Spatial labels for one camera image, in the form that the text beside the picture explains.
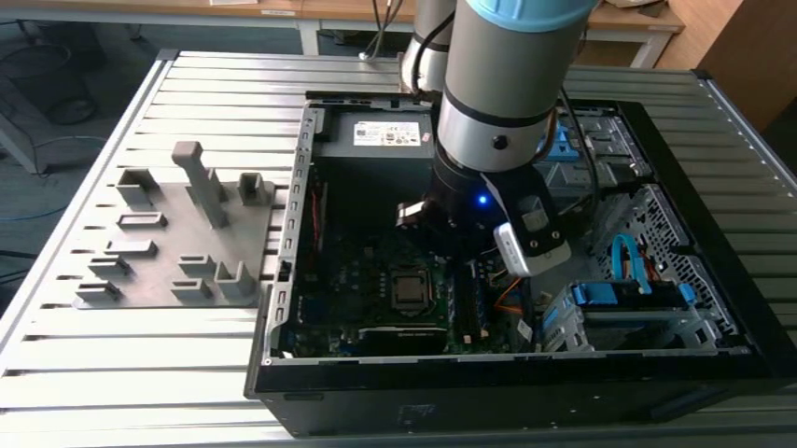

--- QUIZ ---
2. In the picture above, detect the silver CPU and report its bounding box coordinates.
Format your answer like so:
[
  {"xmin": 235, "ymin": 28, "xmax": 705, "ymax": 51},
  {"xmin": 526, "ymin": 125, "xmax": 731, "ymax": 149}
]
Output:
[{"xmin": 392, "ymin": 275, "xmax": 434, "ymax": 303}]

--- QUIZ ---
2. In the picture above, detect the blue plastic disk carrier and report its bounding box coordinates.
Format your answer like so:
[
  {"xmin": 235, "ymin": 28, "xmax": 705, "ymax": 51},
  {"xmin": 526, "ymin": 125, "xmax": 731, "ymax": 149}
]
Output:
[{"xmin": 541, "ymin": 123, "xmax": 576, "ymax": 163}]

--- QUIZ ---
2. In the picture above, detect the grey power supply unit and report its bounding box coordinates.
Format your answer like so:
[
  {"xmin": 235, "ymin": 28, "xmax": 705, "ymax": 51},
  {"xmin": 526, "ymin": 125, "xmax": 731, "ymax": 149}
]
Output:
[{"xmin": 310, "ymin": 110, "xmax": 437, "ymax": 220}]

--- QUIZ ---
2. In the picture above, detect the green motherboard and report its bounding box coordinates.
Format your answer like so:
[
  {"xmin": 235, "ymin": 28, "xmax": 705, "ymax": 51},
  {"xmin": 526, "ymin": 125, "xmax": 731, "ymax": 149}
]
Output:
[{"xmin": 289, "ymin": 223, "xmax": 522, "ymax": 359}]

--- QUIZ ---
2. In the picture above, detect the hard disk in blue carrier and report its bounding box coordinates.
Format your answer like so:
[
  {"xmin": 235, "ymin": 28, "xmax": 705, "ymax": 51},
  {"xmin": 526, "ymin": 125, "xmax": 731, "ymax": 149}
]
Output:
[{"xmin": 569, "ymin": 278, "xmax": 699, "ymax": 313}]

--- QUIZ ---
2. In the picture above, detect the black graphics card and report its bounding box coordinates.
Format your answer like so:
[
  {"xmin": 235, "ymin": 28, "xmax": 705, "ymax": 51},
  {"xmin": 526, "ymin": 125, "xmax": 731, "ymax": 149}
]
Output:
[{"xmin": 358, "ymin": 325, "xmax": 452, "ymax": 356}]

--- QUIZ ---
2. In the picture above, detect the tall metal drive cage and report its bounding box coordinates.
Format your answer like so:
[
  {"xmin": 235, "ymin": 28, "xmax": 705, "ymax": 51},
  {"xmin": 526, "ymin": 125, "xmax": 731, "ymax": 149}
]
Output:
[{"xmin": 534, "ymin": 109, "xmax": 656, "ymax": 216}]

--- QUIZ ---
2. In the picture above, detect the low metal drive cage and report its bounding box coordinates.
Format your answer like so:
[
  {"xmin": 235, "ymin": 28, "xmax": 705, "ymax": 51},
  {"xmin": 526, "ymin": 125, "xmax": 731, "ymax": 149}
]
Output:
[{"xmin": 538, "ymin": 279, "xmax": 743, "ymax": 354}]

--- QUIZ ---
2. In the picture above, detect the black open PC case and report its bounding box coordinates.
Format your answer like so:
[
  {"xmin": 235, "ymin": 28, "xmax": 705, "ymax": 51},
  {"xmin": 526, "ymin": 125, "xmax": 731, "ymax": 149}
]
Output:
[{"xmin": 242, "ymin": 90, "xmax": 785, "ymax": 439}]

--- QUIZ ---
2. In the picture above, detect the grey parts rack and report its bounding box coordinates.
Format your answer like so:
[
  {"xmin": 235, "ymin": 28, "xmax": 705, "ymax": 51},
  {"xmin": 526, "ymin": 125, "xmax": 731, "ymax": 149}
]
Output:
[{"xmin": 73, "ymin": 141, "xmax": 280, "ymax": 312}]

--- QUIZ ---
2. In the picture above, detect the brown wooden cabinet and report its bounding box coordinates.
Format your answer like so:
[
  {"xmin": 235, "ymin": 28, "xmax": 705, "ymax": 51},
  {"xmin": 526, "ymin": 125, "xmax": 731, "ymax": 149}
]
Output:
[{"xmin": 657, "ymin": 0, "xmax": 797, "ymax": 134}]

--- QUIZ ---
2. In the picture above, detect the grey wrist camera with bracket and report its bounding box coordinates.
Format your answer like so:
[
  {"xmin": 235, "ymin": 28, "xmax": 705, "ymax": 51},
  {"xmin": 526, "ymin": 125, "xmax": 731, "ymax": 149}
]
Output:
[{"xmin": 478, "ymin": 167, "xmax": 573, "ymax": 279}]

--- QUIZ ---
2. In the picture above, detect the orange data wire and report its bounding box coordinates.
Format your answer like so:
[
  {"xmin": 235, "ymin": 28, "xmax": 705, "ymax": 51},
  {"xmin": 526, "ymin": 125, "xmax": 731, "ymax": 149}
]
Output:
[{"xmin": 494, "ymin": 279, "xmax": 530, "ymax": 319}]

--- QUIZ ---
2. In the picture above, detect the thin red wire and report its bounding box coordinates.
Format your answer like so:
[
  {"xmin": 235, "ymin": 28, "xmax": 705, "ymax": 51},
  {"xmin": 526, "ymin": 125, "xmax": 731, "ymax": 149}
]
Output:
[{"xmin": 309, "ymin": 189, "xmax": 325, "ymax": 246}]

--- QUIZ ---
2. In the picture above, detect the light blue data wire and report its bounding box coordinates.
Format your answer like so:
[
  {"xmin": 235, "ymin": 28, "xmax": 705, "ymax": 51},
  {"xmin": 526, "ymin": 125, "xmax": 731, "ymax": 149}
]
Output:
[{"xmin": 612, "ymin": 234, "xmax": 655, "ymax": 296}]

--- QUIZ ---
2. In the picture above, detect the cable with metal plug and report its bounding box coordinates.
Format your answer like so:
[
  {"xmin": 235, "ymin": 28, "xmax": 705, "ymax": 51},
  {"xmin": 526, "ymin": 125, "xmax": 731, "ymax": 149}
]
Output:
[{"xmin": 360, "ymin": 0, "xmax": 400, "ymax": 62}]

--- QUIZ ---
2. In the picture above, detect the wooden desk white frame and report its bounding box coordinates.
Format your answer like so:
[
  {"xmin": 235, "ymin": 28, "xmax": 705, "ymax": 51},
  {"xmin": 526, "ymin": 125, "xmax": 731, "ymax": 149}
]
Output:
[{"xmin": 0, "ymin": 0, "xmax": 687, "ymax": 69}]

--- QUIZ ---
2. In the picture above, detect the pale blue floor cable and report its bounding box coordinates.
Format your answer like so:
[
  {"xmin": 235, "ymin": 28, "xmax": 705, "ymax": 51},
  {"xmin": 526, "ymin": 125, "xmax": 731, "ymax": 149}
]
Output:
[{"xmin": 0, "ymin": 133, "xmax": 106, "ymax": 224}]

